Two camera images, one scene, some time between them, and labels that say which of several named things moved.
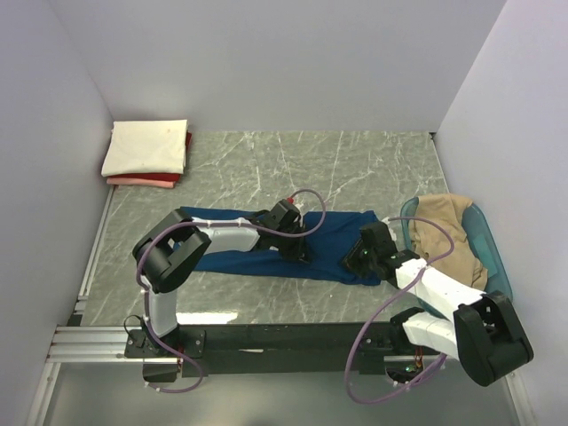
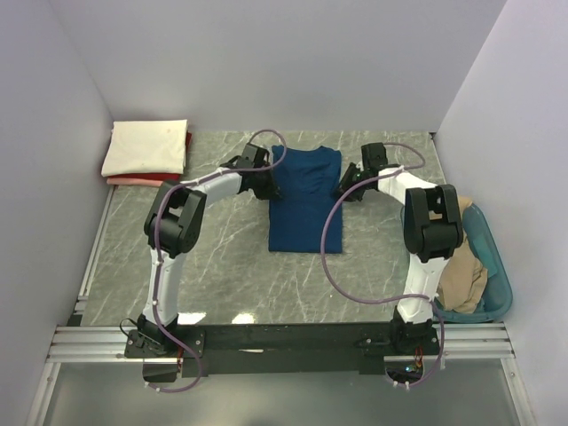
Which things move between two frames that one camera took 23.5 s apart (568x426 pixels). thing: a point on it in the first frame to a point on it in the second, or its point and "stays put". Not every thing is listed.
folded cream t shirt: [150, 146] stays put
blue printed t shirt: [331, 235] to [306, 180]
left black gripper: [298, 253] to [271, 191]
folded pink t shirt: [141, 182] stays put
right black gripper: [351, 260] to [345, 185]
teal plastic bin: [482, 240] stays put
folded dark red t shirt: [159, 177] stays put
